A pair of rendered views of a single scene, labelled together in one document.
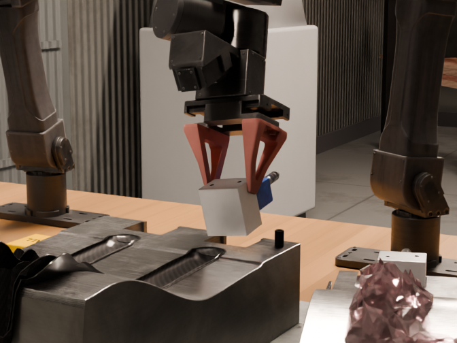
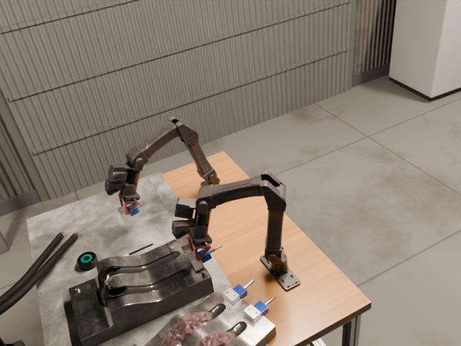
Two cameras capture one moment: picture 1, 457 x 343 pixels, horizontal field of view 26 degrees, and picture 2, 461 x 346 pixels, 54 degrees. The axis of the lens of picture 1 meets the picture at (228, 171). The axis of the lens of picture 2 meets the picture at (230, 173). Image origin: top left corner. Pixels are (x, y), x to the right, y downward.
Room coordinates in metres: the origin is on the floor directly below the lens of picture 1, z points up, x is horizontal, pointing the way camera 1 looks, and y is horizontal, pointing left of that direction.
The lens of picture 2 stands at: (0.24, -0.89, 2.17)
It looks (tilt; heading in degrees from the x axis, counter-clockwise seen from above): 36 degrees down; 39
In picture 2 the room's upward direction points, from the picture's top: 8 degrees counter-clockwise
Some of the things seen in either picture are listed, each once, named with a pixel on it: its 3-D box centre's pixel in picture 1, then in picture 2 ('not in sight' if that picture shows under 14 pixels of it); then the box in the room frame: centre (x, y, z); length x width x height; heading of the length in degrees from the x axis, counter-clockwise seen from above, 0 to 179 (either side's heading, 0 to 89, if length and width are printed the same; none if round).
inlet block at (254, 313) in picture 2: not in sight; (262, 307); (1.03, -0.30, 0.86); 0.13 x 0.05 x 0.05; 167
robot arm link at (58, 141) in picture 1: (43, 154); (210, 176); (1.52, 0.29, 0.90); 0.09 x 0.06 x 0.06; 70
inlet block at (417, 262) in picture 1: (403, 268); (241, 290); (1.06, -0.19, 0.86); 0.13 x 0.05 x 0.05; 167
